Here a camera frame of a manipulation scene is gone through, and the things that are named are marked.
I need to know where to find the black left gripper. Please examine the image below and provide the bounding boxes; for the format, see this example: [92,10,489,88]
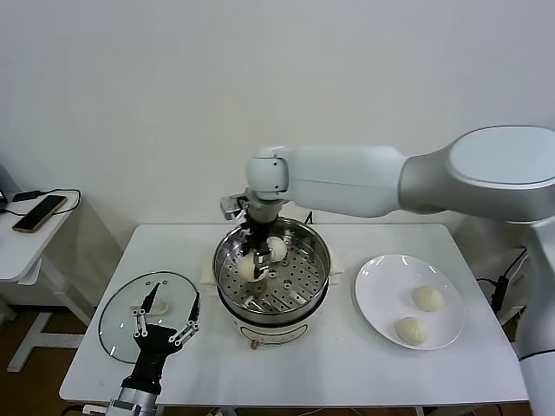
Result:
[120,283,202,392]

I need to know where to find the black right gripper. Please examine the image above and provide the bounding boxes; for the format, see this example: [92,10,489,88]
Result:
[241,218,277,281]

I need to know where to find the white steamed baozi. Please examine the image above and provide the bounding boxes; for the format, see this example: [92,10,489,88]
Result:
[411,285,444,313]
[395,316,429,347]
[238,255,261,284]
[264,237,288,263]

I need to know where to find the glass lid with cream handle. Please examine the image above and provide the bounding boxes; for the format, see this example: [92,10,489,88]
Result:
[98,270,201,364]

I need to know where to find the stainless steel steamer basket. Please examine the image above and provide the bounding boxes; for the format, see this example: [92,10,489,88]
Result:
[212,218,332,324]

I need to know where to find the steel steamer pot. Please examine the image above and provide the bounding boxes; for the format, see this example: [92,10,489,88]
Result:
[199,255,346,350]

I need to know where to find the white round plate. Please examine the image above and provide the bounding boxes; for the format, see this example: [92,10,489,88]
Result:
[354,253,466,351]

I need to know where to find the white side table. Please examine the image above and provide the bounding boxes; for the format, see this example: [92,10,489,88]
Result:
[497,298,528,348]
[0,188,95,374]

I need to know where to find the gold smartphone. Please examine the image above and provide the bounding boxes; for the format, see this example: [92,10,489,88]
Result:
[11,194,69,235]

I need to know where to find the dark power adapter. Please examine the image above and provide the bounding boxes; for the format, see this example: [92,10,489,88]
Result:
[493,275,508,311]

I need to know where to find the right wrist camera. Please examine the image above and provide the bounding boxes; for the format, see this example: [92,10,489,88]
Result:
[219,195,249,221]

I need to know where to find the black charging cable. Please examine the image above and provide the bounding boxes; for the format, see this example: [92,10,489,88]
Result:
[0,188,82,218]

